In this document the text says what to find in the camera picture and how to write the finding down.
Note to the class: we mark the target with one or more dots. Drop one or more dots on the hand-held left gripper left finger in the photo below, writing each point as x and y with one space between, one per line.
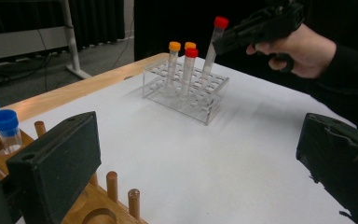
56 161

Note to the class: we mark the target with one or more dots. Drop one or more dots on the clear acrylic test tube rack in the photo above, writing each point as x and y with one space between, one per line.
195 109

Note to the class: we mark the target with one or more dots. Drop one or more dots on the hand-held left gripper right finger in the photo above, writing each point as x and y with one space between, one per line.
341 161

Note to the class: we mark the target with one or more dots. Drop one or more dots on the wooden test tube rack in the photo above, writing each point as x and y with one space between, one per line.
99 200

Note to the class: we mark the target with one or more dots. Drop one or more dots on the white table sheet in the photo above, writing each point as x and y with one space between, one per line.
199 171

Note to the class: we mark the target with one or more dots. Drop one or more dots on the white metal stand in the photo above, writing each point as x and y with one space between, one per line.
21 42

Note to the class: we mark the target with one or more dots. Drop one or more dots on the red cap test tube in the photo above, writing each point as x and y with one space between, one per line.
221 22
191 53

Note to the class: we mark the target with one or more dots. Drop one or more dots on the dark curtain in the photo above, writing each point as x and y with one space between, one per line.
99 18

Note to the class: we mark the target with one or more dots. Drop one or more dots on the blue cap test tube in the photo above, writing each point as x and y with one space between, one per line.
4 121

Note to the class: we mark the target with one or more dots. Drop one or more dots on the orange cap test tube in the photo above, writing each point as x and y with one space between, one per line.
174 46
190 45

